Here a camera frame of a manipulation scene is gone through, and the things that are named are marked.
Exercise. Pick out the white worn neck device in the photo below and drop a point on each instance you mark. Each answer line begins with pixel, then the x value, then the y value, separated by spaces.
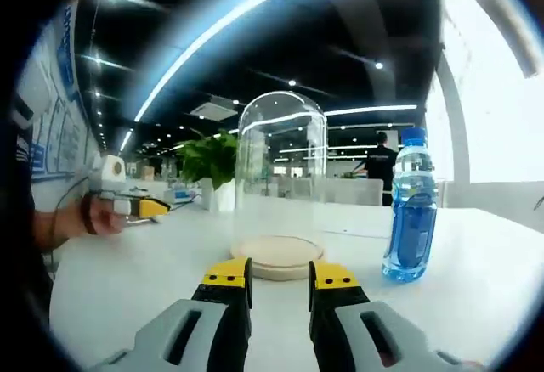
pixel 22 113

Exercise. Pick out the small blue white device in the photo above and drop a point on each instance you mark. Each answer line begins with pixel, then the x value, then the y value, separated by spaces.
pixel 180 194

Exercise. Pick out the person's black shirt torso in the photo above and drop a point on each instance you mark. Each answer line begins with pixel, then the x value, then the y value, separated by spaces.
pixel 19 219

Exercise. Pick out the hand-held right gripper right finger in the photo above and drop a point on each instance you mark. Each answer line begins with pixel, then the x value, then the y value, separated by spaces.
pixel 365 329

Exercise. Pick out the ceiling air conditioner unit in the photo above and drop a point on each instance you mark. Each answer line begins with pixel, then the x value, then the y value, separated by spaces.
pixel 214 108

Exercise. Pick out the clear glass dome cover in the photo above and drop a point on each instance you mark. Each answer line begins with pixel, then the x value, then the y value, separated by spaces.
pixel 255 142

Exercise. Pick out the green leafy plant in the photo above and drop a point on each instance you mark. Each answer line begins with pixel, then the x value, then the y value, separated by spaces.
pixel 212 159

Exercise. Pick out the blue white wall poster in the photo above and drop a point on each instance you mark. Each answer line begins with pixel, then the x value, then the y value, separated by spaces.
pixel 64 125

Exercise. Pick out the blue Mizone drink bottle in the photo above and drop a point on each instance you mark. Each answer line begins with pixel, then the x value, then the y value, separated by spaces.
pixel 410 227

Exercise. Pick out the hanging rectangular panel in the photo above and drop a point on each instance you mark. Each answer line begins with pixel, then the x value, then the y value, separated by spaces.
pixel 508 24

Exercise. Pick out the person's left hand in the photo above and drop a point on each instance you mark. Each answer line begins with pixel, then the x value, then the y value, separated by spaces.
pixel 104 219

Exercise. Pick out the white plant pot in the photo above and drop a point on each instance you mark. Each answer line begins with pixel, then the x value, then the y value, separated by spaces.
pixel 223 198

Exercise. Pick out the dark wristband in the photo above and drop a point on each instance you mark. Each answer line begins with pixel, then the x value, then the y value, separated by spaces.
pixel 87 215

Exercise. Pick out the round wooden base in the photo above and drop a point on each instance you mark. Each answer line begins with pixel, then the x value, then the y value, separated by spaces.
pixel 276 251

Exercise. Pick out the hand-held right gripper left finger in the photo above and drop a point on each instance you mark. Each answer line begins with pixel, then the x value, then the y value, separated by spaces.
pixel 187 329

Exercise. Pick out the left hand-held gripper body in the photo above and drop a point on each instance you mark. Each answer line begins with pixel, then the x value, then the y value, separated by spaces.
pixel 111 170

